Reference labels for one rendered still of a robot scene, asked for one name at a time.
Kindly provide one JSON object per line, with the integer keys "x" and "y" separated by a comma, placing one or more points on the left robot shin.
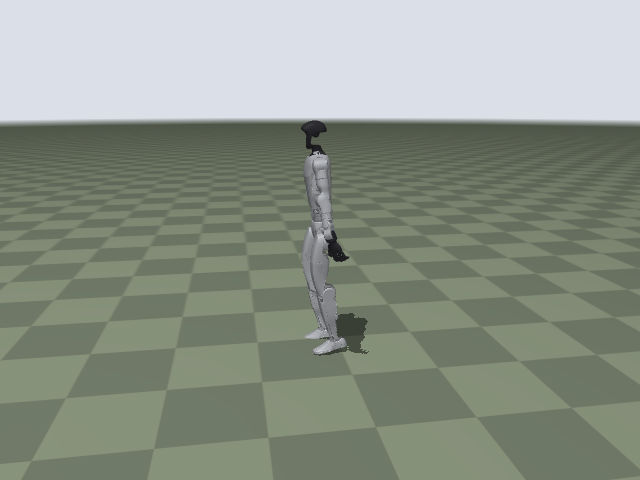
{"x": 328, "y": 309}

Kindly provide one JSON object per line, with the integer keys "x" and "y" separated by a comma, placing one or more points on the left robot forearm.
{"x": 326, "y": 216}

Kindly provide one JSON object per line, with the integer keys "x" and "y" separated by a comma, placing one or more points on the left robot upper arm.
{"x": 320, "y": 169}

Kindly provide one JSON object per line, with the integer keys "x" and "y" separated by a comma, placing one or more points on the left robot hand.
{"x": 335, "y": 250}

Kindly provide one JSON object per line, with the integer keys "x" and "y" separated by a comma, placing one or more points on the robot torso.
{"x": 312, "y": 189}

